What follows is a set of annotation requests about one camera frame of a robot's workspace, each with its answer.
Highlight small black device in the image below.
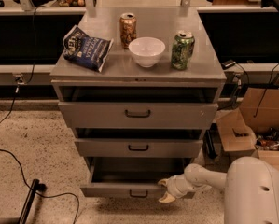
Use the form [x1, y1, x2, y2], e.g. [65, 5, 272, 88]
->
[221, 60, 236, 70]

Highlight black metal floor bar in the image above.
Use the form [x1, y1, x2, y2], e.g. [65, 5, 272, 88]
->
[0, 178, 41, 224]

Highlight orange soda can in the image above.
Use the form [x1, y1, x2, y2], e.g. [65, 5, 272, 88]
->
[119, 13, 137, 49]

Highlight snack packets in box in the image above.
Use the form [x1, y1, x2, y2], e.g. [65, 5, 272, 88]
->
[256, 127, 279, 151]

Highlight green soda can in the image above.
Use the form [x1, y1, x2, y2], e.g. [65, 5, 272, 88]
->
[171, 31, 195, 70]

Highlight grey drawer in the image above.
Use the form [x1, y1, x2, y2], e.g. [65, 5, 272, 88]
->
[80, 157, 191, 199]
[59, 102, 217, 130]
[75, 138, 202, 158]

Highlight open cardboard box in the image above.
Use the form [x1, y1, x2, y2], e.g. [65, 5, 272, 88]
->
[216, 88, 279, 170]

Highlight black floor cable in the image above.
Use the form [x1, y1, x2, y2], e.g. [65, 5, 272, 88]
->
[0, 147, 81, 224]

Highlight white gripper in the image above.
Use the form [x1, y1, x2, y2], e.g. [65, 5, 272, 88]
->
[158, 175, 196, 203]

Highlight grey top drawer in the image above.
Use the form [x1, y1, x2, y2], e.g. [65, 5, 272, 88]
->
[59, 102, 217, 130]

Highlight blue chip bag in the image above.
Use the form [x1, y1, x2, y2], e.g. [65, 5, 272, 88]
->
[63, 25, 113, 72]

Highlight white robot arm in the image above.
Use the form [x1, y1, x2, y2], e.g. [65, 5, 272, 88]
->
[159, 157, 279, 224]

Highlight white bowl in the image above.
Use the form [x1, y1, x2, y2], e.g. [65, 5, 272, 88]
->
[129, 37, 165, 68]

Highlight grey middle drawer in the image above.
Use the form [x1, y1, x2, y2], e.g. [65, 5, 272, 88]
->
[75, 138, 202, 158]

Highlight grey metal drawer cabinet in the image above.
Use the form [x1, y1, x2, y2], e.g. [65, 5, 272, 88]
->
[49, 7, 228, 182]

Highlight grey bottom drawer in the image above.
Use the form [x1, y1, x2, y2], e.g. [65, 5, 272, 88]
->
[80, 157, 191, 199]

